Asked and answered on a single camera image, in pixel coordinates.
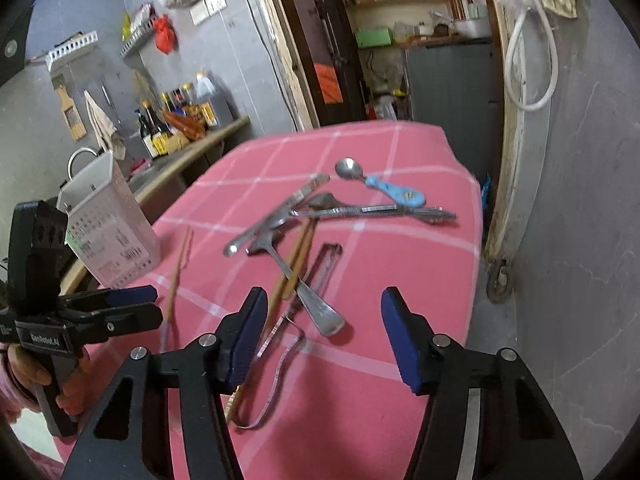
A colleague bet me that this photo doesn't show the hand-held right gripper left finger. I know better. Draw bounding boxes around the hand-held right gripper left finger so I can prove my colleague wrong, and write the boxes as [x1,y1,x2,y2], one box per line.
[60,286,269,480]

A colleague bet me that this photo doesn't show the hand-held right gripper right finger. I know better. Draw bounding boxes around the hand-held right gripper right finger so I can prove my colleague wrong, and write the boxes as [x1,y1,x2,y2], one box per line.
[380,286,583,480]

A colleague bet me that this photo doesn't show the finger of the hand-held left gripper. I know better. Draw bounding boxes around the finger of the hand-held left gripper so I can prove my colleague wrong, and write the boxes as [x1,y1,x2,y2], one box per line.
[61,285,159,312]
[75,305,164,347]

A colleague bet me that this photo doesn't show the white perforated utensil holder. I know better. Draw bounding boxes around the white perforated utensil holder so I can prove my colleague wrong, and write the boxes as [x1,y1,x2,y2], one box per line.
[56,151,162,289]

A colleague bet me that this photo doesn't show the silver fork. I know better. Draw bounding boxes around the silver fork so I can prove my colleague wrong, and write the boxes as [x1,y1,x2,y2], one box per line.
[246,232,347,337]

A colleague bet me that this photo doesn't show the silver table knife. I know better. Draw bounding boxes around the silver table knife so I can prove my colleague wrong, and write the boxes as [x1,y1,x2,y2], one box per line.
[294,192,459,224]
[223,173,332,257]

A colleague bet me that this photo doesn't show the blue-handled spoon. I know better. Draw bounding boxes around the blue-handled spoon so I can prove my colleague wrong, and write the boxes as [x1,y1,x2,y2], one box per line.
[334,157,429,207]

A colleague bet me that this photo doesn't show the person's left forearm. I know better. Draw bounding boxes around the person's left forearm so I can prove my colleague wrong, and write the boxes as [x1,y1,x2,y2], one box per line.
[0,357,25,461]

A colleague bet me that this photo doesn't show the person's left hand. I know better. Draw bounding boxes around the person's left hand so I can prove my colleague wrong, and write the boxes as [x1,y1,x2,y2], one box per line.
[6,344,92,417]

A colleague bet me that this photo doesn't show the wooden chopstick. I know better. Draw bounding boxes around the wooden chopstick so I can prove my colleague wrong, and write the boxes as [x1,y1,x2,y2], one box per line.
[224,220,311,425]
[160,226,195,353]

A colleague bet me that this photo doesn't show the pink plaid tablecloth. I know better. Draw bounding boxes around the pink plaid tablecloth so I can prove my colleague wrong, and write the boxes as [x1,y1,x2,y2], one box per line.
[50,121,484,480]

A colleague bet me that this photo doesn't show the thin metal tongs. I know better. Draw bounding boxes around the thin metal tongs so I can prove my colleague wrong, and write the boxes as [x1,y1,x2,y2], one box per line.
[236,242,344,431]

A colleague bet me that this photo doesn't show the caster wheel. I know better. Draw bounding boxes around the caster wheel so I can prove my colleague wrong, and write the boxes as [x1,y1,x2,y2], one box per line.
[486,258,514,305]

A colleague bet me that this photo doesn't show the metal faucet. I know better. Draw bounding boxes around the metal faucet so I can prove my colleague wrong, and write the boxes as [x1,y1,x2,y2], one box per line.
[66,146,102,181]

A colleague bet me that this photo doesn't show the flat silver table knife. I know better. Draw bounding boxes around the flat silver table knife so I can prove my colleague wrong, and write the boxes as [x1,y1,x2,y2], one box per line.
[223,173,332,257]

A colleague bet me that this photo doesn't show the beige hanging towel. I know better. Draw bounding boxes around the beige hanging towel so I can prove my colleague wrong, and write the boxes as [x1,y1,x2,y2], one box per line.
[82,90,129,161]

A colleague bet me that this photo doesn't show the wooden grater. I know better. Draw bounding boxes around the wooden grater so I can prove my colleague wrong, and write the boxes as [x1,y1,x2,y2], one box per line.
[51,74,89,142]

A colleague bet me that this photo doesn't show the row of condiment bottles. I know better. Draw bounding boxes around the row of condiment bottles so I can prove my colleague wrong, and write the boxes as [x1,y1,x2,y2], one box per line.
[134,72,221,160]

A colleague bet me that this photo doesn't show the orange snack packet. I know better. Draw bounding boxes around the orange snack packet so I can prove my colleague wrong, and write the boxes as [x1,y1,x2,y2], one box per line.
[162,110,207,142]

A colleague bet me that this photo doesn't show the white plastic bag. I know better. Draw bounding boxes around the white plastic bag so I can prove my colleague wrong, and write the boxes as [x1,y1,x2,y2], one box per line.
[372,95,399,122]

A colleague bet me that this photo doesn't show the grey cabinet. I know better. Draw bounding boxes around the grey cabinet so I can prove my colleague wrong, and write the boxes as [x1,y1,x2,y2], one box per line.
[404,40,504,183]

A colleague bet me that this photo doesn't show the red plastic bag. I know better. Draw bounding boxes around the red plastic bag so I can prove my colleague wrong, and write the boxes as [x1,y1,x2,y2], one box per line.
[153,15,179,55]

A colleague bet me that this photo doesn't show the green box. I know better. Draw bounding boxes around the green box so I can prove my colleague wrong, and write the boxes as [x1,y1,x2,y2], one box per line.
[355,27,395,50]

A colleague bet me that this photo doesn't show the dark door with flower sticker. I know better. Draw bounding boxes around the dark door with flower sticker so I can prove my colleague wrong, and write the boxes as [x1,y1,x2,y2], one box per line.
[270,0,367,129]

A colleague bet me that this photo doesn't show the metal pot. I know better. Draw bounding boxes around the metal pot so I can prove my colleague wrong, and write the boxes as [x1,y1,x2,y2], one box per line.
[431,4,494,40]

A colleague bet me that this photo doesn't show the wooden shelf unit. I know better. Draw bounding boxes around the wooden shelf unit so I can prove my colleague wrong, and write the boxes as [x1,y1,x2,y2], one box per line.
[332,0,497,50]

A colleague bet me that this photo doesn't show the wooden door frame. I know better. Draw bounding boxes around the wooden door frame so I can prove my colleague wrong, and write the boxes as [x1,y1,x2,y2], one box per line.
[475,0,552,267]

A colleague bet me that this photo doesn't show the white plastic wall rack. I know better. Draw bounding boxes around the white plastic wall rack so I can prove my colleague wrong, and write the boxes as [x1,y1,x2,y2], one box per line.
[45,31,100,74]

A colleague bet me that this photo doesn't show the metal wall shelf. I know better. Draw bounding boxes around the metal wall shelf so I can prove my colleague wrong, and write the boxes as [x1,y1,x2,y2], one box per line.
[119,2,168,59]

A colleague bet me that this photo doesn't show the black power cable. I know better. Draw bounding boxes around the black power cable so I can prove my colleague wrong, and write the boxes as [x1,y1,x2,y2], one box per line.
[244,0,302,132]

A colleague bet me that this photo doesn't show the white wall socket panel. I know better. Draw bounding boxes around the white wall socket panel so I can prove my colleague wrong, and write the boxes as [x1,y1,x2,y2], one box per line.
[190,0,227,27]

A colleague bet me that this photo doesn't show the white hose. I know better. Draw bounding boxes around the white hose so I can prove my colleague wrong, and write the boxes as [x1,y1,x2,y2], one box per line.
[504,0,560,112]

